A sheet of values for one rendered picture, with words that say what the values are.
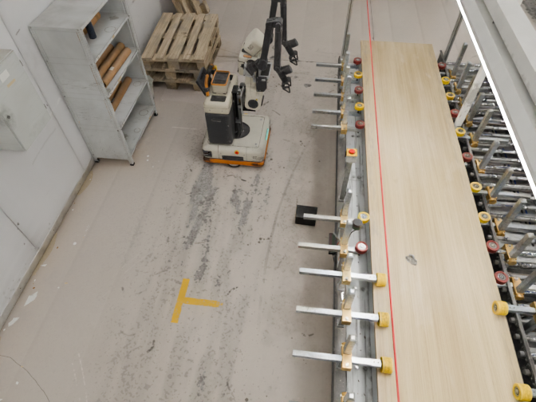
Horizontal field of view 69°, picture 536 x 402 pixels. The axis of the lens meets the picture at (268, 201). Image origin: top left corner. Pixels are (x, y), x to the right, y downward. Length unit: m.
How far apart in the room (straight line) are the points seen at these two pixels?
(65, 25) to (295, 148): 2.49
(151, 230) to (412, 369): 2.60
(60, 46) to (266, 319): 2.83
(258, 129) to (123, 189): 1.57
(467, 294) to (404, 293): 0.38
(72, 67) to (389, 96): 2.83
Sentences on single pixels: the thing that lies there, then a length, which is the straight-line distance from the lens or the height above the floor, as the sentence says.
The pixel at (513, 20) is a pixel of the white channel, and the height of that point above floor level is 2.46.
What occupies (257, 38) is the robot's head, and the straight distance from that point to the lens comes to 3.59.
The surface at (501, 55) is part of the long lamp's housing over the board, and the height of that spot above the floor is 2.38.
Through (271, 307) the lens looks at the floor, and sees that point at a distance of 3.36.
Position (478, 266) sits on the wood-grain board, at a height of 0.90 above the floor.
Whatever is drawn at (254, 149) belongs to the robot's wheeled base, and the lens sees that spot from 4.07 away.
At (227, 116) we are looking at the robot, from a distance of 3.86.
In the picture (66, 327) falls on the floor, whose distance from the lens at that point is 3.69.
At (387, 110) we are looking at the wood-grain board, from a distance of 3.68.
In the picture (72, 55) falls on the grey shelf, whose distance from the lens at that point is 3.87.
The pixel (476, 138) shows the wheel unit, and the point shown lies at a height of 0.88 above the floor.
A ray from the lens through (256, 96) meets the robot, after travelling 3.86.
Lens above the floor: 3.08
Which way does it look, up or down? 51 degrees down
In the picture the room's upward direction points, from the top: 1 degrees counter-clockwise
